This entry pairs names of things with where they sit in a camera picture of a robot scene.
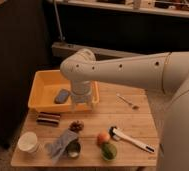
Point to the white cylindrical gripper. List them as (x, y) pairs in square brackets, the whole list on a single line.
[(81, 92)]

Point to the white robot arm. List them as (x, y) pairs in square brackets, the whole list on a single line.
[(167, 72)]

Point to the pine cone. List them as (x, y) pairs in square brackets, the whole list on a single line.
[(76, 126)]

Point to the yellow plastic bin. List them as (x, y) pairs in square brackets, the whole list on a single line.
[(46, 86)]

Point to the orange peach fruit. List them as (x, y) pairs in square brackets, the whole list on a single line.
[(103, 137)]

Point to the dark striped block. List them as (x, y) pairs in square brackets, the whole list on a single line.
[(48, 119)]

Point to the small metal cup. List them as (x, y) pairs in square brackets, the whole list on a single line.
[(73, 149)]

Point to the grey blue cloth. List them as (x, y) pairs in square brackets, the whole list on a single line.
[(57, 148)]

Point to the green round fruit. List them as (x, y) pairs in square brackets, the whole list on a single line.
[(108, 151)]

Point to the white paper cup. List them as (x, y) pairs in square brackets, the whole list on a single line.
[(28, 142)]

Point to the metal pole stand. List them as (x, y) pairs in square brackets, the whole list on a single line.
[(61, 37)]

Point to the wooden shelf with items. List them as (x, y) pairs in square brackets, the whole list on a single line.
[(174, 8)]

